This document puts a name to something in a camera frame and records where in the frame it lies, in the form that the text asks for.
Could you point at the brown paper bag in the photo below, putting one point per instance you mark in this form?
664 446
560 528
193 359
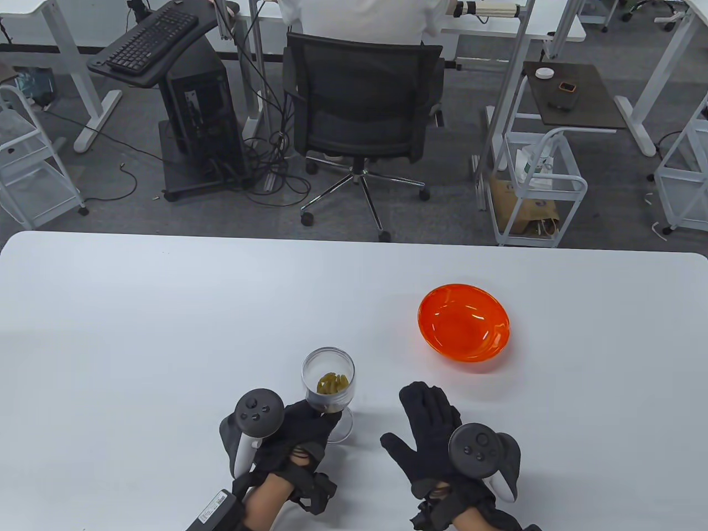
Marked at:
520 207

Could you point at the white plastic bag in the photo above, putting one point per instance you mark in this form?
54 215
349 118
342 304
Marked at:
531 163

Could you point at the person's left hand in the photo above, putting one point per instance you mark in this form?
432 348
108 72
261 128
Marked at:
298 437

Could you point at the brown side table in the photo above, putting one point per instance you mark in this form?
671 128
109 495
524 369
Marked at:
586 105

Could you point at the black computer tower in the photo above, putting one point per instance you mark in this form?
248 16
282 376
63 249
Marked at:
202 110

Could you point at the black mesh office chair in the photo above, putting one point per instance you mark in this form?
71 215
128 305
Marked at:
359 99

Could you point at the person's left forearm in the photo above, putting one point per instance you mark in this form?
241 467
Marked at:
268 498

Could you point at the black keyboard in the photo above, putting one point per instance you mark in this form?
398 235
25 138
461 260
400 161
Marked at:
152 41

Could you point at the person's right hand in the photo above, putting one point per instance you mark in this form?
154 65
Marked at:
428 420

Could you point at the white cylindrical device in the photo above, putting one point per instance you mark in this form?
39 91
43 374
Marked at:
492 9

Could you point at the black keyboard tray stand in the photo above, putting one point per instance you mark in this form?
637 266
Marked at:
182 177

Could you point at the black and white left controller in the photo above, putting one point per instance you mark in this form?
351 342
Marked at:
259 414

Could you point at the orange cased phone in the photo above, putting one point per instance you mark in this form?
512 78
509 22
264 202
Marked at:
566 86

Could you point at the white desk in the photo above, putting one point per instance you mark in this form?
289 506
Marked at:
652 72
66 44
498 27

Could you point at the black and white right controller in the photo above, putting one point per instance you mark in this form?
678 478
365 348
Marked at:
475 449

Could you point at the pile of raisins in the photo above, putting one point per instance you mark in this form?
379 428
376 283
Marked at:
332 383

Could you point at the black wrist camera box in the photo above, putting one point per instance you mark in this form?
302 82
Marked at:
213 511

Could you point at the orange translucent bowl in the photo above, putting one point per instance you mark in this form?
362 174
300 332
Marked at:
463 323

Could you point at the white round puck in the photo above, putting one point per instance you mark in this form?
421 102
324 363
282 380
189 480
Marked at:
544 73

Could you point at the person's right forearm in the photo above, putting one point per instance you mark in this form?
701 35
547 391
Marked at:
469 520

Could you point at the clear wine glass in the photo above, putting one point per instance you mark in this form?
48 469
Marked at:
326 362

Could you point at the aluminium frame post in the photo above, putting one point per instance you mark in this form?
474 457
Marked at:
258 66
506 99

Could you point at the black and white controller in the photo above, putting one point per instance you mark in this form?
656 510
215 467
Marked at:
259 414
475 449

